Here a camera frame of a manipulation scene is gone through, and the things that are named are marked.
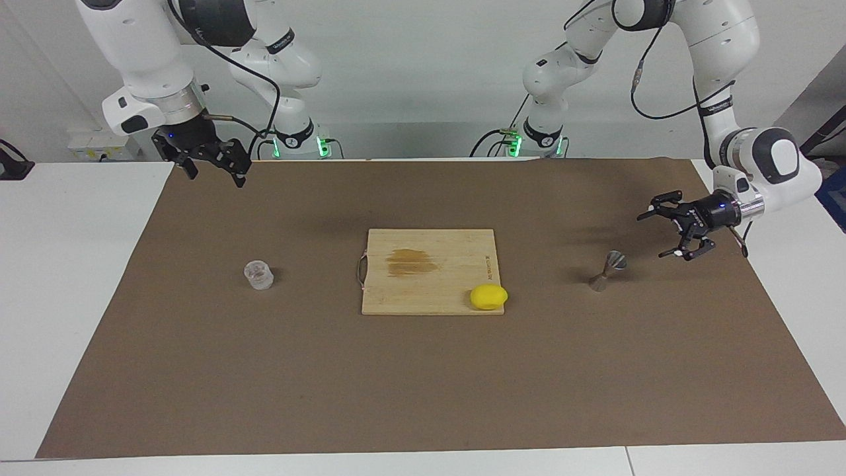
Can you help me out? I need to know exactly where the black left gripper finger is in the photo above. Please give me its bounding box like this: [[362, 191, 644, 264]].
[[637, 190, 691, 224], [658, 235, 717, 262]]

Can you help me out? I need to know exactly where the steel cocktail jigger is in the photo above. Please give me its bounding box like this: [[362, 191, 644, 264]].
[[589, 250, 629, 293]]

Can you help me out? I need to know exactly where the clear glass cup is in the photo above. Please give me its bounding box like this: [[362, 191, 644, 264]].
[[244, 260, 275, 291]]

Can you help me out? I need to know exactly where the white power strip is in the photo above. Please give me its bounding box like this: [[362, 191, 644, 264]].
[[66, 129, 143, 161]]

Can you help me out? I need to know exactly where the blue box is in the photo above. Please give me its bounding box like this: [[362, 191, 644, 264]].
[[814, 165, 846, 232]]

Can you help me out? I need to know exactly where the black stand pole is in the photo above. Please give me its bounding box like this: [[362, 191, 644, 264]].
[[800, 122, 846, 156]]

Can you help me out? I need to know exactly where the yellow lemon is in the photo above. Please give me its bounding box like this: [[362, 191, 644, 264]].
[[469, 284, 509, 311]]

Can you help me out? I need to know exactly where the wooden cutting board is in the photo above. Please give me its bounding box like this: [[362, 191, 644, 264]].
[[358, 229, 505, 316]]

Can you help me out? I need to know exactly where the brown paper table mat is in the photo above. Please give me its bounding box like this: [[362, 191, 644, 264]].
[[36, 157, 846, 459]]

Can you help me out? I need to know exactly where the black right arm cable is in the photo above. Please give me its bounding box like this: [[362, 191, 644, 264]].
[[165, 0, 282, 159]]

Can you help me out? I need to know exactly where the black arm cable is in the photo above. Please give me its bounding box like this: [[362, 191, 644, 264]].
[[165, 0, 282, 159], [565, 0, 751, 258]]

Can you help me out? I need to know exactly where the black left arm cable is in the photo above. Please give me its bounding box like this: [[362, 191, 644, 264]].
[[565, 0, 751, 258]]

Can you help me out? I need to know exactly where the black clamp mount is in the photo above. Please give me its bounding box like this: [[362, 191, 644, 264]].
[[0, 139, 35, 180]]

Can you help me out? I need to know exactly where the black base cable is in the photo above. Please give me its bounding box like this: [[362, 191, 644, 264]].
[[471, 93, 529, 158]]

